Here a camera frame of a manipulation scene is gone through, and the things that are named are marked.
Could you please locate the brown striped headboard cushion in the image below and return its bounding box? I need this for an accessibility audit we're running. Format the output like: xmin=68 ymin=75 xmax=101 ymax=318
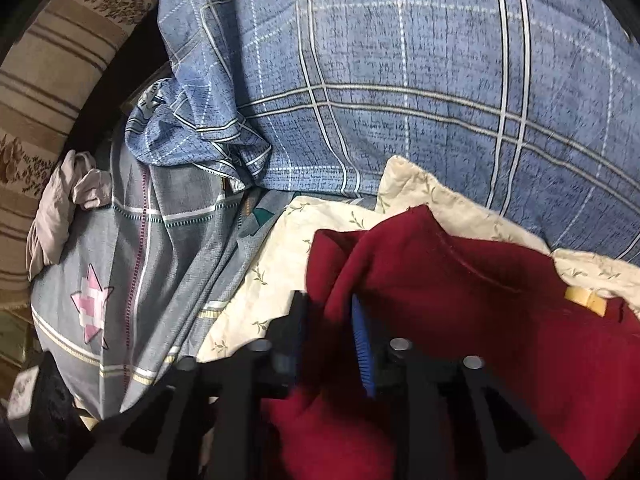
xmin=1 ymin=0 xmax=157 ymax=310

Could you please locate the cream floral pillowcase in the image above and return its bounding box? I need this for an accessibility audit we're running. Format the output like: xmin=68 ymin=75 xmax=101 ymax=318
xmin=196 ymin=156 xmax=639 ymax=362

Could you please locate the grey plaid bed sheet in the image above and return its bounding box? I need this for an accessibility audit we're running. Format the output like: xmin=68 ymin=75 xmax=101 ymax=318
xmin=30 ymin=136 xmax=292 ymax=419

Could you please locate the small grey-pink cloth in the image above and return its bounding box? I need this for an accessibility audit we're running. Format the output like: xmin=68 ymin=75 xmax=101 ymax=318
xmin=25 ymin=150 xmax=112 ymax=282

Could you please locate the dark red garment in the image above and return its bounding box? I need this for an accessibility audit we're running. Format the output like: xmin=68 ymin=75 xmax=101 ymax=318
xmin=264 ymin=206 xmax=639 ymax=479

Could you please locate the blue plaid pillow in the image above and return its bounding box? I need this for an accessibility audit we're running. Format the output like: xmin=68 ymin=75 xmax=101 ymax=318
xmin=126 ymin=0 xmax=639 ymax=263

